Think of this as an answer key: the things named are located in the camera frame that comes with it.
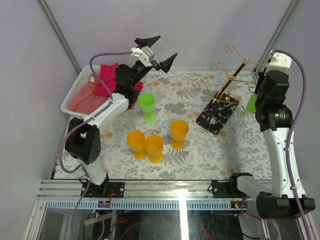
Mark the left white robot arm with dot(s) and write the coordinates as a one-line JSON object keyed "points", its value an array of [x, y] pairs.
{"points": [[83, 141]]}

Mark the salmon pink cloth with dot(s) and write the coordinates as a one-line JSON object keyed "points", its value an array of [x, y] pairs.
{"points": [[86, 101]]}

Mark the orange wine glass right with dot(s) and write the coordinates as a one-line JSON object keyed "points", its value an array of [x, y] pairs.
{"points": [[179, 130]]}

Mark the orange wine glass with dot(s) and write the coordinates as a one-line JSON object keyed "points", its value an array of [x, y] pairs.
{"points": [[136, 141], [179, 130], [154, 145]]}

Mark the green plastic wine glass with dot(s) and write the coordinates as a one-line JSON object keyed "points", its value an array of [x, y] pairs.
{"points": [[250, 107]]}

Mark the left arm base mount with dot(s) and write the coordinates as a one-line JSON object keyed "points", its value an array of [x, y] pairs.
{"points": [[108, 189]]}

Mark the magenta cloth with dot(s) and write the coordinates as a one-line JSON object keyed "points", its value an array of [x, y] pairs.
{"points": [[105, 80]]}

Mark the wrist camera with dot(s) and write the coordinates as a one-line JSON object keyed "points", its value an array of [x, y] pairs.
{"points": [[279, 62], [145, 55]]}

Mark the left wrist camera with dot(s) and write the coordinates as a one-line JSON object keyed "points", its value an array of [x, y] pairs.
{"points": [[145, 55]]}

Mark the white plastic basket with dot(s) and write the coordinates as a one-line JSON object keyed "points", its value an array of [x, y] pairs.
{"points": [[80, 81]]}

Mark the orange wine glass left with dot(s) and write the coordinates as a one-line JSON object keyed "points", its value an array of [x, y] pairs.
{"points": [[136, 141]]}

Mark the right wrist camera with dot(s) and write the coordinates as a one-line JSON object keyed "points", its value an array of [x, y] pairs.
{"points": [[279, 62]]}

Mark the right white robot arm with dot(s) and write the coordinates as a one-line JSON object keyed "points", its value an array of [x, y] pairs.
{"points": [[286, 198]]}

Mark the floral table mat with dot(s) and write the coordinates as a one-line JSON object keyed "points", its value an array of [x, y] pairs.
{"points": [[239, 147]]}

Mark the aluminium front rail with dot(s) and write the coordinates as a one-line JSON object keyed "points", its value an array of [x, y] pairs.
{"points": [[71, 189]]}

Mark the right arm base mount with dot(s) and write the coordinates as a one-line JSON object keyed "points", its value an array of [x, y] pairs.
{"points": [[227, 189]]}

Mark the gold wine glass rack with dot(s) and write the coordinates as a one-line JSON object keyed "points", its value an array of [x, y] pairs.
{"points": [[222, 106]]}

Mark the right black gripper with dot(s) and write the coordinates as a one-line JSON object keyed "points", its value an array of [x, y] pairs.
{"points": [[261, 78]]}

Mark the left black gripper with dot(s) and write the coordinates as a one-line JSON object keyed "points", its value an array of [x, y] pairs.
{"points": [[145, 42]]}

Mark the blue cable duct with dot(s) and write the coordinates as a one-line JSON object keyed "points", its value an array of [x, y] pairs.
{"points": [[220, 205]]}

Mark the orange wine glass middle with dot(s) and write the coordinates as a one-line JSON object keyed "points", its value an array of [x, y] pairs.
{"points": [[154, 145]]}

